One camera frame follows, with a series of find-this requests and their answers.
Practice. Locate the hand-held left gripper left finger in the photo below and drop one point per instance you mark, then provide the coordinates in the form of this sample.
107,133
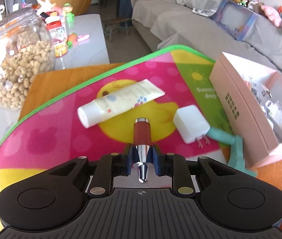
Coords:
128,161

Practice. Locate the white bunny plush toy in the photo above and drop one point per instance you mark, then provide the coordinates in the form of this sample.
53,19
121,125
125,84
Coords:
257,2

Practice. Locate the colourful cartoon play mat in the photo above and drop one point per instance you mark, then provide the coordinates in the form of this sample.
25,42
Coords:
56,134

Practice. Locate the pink toy stick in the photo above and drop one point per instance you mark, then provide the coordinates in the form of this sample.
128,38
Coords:
83,37

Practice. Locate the white cream tube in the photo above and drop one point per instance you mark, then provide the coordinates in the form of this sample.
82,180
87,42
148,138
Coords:
121,99

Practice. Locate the white charger plug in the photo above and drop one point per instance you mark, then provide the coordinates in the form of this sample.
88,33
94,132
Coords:
190,122

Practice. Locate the white printed packet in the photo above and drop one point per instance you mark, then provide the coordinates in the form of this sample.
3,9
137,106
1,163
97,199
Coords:
281,117

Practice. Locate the green drink bottle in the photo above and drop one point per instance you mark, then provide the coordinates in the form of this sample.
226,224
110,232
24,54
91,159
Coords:
69,17

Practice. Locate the pink plush toy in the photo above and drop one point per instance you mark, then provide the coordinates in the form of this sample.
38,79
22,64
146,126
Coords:
272,15

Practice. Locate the glass jar of peanuts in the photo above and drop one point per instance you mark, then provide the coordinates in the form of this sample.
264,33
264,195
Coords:
18,62

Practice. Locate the clear plastic wrapper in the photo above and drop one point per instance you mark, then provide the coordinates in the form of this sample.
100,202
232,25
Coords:
204,11

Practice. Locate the purple window gift box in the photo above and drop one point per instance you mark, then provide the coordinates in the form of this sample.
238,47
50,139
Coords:
234,20

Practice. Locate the small jar with red lid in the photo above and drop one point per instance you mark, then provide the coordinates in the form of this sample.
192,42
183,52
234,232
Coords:
58,42

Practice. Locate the mint green plastic tool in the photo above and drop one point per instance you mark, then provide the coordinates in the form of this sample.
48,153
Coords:
237,151

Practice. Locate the dark wooden stool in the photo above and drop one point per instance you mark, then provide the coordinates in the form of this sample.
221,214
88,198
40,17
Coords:
116,25

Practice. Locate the red and chrome trimmer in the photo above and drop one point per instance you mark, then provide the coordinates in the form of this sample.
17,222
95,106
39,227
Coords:
142,134

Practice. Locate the grey sofa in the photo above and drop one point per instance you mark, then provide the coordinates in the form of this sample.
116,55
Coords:
195,34

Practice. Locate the white plastic bag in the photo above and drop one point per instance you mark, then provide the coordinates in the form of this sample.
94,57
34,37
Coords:
44,3

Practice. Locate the orange carrot toy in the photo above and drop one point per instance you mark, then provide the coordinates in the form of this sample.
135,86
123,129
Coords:
71,39

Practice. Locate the pink cardboard box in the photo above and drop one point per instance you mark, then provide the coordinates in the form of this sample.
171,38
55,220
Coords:
240,104

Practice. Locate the clear plastic bag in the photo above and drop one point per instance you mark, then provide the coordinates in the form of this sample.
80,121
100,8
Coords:
252,84
265,93

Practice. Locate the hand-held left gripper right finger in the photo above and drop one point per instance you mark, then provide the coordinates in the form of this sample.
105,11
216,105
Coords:
156,161

